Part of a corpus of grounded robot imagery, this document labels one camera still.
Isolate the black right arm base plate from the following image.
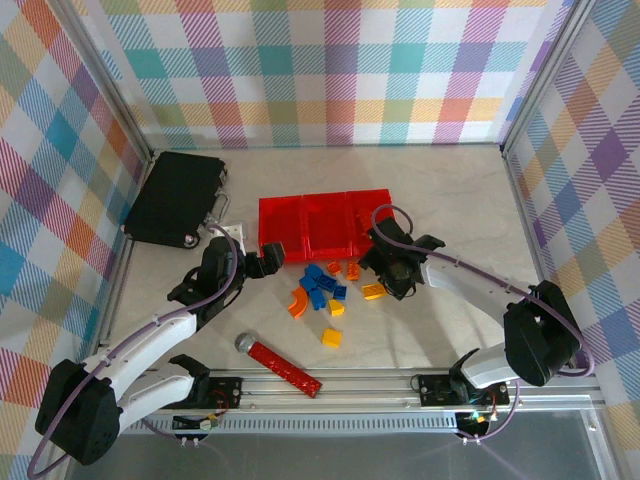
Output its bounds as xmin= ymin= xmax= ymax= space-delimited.
xmin=417 ymin=372 xmax=511 ymax=407

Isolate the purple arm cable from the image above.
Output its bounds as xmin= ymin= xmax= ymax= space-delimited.
xmin=372 ymin=203 xmax=596 ymax=444
xmin=25 ymin=223 xmax=242 ymax=476

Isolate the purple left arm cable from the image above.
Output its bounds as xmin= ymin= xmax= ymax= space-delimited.
xmin=25 ymin=223 xmax=242 ymax=476

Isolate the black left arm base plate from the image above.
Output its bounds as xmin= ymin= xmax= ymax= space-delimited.
xmin=205 ymin=376 xmax=245 ymax=410

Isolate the red plastic bin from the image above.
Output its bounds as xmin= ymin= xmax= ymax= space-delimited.
xmin=347 ymin=188 xmax=392 ymax=256
xmin=301 ymin=192 xmax=354 ymax=261
xmin=258 ymin=195 xmax=307 ymax=264

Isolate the red glitter toy microphone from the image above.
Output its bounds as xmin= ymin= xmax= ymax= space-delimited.
xmin=234 ymin=331 xmax=324 ymax=400

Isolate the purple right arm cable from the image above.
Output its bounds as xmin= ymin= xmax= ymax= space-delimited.
xmin=372 ymin=203 xmax=596 ymax=444

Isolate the orange curved lego piece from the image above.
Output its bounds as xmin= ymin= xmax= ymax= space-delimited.
xmin=287 ymin=287 xmax=312 ymax=319

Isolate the slotted grey cable duct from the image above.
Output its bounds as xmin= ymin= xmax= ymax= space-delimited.
xmin=119 ymin=416 xmax=461 ymax=434

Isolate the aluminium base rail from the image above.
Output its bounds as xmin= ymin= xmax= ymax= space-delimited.
xmin=97 ymin=367 xmax=604 ymax=416

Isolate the black hard case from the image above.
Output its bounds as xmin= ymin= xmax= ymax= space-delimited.
xmin=123 ymin=151 xmax=232 ymax=250

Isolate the aluminium frame post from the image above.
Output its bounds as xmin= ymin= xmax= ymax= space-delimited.
xmin=501 ymin=0 xmax=599 ymax=159
xmin=58 ymin=0 xmax=154 ymax=164

